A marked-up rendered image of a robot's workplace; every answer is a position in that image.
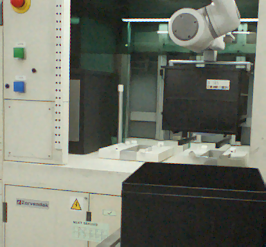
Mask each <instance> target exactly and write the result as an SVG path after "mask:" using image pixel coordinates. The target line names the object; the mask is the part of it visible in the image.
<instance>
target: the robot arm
mask: <svg viewBox="0 0 266 247"><path fill-rule="evenodd" d="M212 1H213V3H212V4H211V5H209V6H207V7H205V8H202V9H199V10H194V9H191V8H183V9H181V10H178V11H177V12H175V13H174V14H173V15H172V17H171V19H170V22H169V26H168V31H169V34H170V38H171V40H173V41H174V43H176V44H178V45H180V46H183V47H184V48H187V49H189V50H192V51H195V52H198V53H201V52H204V51H223V50H224V45H225V43H231V41H232V38H228V37H223V36H225V34H227V33H229V32H231V31H232V30H235V29H236V28H237V27H239V25H240V14H239V12H238V9H237V7H236V4H235V2H234V0H212ZM1 2H2V0H0V4H1Z"/></svg>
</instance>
